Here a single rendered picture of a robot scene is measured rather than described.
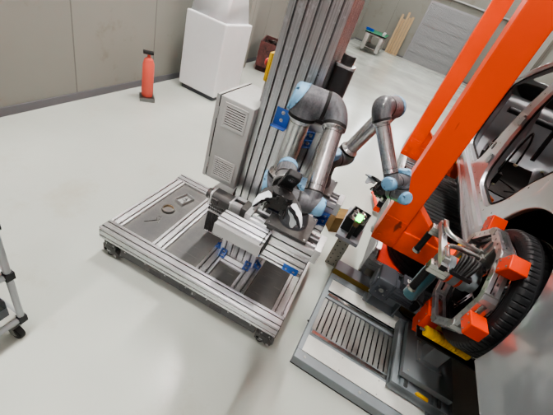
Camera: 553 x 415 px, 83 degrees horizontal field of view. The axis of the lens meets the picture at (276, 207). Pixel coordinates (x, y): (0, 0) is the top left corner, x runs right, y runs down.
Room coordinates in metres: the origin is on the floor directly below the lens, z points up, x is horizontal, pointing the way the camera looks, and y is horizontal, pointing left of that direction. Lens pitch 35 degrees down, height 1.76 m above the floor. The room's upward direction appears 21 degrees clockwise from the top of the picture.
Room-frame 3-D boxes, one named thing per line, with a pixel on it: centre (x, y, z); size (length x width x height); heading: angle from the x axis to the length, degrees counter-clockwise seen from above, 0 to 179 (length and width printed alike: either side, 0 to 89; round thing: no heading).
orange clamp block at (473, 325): (1.00, -0.97, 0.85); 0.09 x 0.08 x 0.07; 167
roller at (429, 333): (1.17, -1.11, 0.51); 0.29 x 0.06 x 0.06; 77
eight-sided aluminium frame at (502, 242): (1.31, -1.04, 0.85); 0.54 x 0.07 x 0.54; 167
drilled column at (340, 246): (2.04, -0.60, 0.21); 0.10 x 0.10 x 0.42; 77
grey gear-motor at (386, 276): (1.63, -1.02, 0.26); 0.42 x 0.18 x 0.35; 77
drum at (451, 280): (1.32, -0.97, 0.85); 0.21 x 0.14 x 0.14; 77
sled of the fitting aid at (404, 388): (1.27, -1.20, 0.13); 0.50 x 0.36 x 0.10; 167
